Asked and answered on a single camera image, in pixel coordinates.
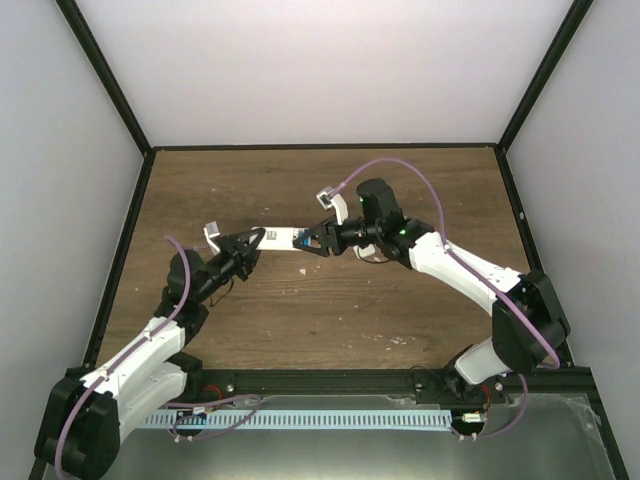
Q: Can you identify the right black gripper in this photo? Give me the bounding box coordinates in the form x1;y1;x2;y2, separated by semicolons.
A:
297;215;382;257

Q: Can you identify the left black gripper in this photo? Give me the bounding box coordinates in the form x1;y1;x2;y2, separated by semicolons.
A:
195;229;268;304

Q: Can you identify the white remote control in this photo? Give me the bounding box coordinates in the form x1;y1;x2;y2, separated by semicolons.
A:
257;226;308;252

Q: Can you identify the blue battery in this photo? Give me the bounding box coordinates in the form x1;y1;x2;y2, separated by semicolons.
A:
293;229;322;247

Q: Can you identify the white battery cover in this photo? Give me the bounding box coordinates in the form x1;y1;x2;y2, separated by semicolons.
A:
353;245;376;259

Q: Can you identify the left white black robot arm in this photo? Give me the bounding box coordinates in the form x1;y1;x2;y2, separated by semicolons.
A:
34;227;266;479

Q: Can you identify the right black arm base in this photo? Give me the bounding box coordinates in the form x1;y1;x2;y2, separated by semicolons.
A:
412;368;504;405

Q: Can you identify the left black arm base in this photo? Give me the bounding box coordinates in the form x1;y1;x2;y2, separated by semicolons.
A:
177;369;236;403

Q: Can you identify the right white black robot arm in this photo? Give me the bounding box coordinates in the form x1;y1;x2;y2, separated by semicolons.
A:
293;178;570;403

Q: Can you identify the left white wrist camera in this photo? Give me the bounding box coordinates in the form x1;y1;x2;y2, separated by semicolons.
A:
203;221;221;256

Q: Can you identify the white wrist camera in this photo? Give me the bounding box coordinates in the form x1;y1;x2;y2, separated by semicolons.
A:
203;221;221;256
316;186;349;225

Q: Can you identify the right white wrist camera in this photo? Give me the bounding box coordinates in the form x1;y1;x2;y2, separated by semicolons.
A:
316;186;349;225

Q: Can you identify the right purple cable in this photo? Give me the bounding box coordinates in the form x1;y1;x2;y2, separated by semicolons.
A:
334;157;561;441

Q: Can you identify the black aluminium frame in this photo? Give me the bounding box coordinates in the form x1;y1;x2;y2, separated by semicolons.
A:
29;1;628;479

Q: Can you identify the light blue slotted cable duct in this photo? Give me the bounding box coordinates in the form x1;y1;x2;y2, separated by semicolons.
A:
140;409;452;431

